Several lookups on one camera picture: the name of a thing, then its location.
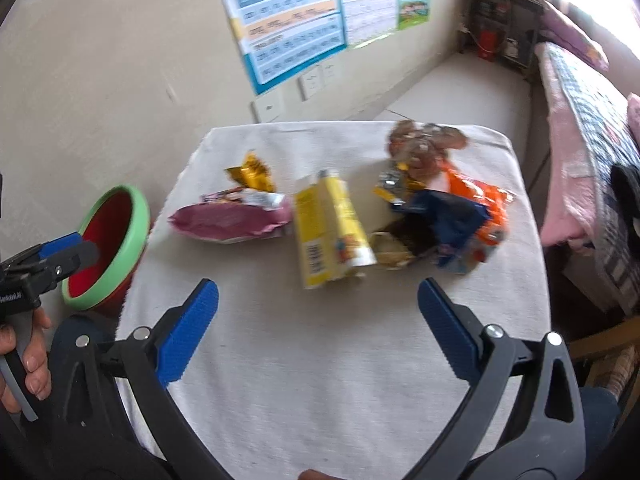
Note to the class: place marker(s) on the white wall socket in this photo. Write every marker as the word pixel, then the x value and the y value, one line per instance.
pixel 311 84
pixel 328 73

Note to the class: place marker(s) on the white wall plate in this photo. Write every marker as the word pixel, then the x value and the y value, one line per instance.
pixel 268 106

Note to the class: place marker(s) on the red container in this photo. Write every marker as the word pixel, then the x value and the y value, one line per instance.
pixel 487 44

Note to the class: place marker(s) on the silver printed wrapper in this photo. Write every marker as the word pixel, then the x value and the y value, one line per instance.
pixel 245 199

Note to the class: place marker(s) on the orange snack bag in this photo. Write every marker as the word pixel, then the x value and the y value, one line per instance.
pixel 487 205

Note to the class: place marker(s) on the yellow foil wrapper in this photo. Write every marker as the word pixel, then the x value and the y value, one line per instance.
pixel 392 186

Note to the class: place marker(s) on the person's right hand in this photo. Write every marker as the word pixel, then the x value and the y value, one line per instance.
pixel 320 475

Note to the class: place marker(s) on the bed with pink sheet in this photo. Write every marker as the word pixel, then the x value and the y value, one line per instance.
pixel 560 185

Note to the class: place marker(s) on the wooden chair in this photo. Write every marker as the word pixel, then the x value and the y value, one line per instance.
pixel 605 340

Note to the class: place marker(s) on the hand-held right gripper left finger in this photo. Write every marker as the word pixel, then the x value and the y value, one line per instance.
pixel 190 330

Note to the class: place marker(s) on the black clothing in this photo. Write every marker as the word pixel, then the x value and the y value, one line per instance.
pixel 627 200

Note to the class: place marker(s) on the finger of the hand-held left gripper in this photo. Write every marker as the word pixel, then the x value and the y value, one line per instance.
pixel 75 260
pixel 57 247

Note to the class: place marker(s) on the gold candy wrapper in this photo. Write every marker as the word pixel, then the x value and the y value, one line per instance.
pixel 252 172

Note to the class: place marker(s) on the person's left hand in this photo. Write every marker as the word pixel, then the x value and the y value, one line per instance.
pixel 40 360

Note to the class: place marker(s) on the pink floral blanket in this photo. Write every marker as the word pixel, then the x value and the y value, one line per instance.
pixel 635 120

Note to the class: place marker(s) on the white character chart poster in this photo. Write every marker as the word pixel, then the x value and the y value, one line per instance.
pixel 367 0

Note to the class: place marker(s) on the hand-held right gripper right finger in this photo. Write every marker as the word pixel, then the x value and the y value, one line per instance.
pixel 447 330

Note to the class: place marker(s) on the white table cloth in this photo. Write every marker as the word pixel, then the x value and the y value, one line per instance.
pixel 310 360

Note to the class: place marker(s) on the blue letter chart poster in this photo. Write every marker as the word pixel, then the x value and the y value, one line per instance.
pixel 280 25

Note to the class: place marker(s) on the maroon snack bag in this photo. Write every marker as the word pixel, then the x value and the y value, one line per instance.
pixel 220 222

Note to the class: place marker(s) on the green-rimmed red basin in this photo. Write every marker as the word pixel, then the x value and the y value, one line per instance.
pixel 135 220

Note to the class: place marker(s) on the dark blue snack bag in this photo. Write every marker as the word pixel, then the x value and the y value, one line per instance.
pixel 445 215

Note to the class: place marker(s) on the dark metal shelf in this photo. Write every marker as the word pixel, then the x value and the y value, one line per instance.
pixel 520 10

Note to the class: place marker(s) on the brown crumpled paper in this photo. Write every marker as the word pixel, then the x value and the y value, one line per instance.
pixel 420 152

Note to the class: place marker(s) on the purple pillow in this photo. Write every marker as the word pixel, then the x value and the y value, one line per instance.
pixel 575 35

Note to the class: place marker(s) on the blue plaid quilt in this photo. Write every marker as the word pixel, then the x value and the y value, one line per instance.
pixel 595 135

